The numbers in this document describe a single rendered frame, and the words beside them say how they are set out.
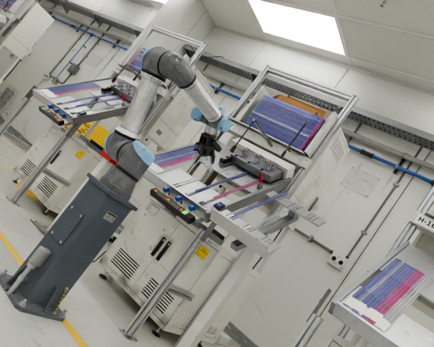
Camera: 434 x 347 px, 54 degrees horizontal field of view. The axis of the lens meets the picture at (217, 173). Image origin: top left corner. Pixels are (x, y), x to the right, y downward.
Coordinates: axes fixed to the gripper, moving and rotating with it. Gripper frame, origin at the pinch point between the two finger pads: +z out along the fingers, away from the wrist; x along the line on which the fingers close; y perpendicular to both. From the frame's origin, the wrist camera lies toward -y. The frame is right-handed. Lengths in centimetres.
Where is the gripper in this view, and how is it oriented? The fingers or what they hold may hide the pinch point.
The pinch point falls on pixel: (202, 168)
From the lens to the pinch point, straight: 231.6
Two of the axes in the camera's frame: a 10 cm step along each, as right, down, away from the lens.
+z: -3.1, 9.1, 2.8
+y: -6.6, 0.1, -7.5
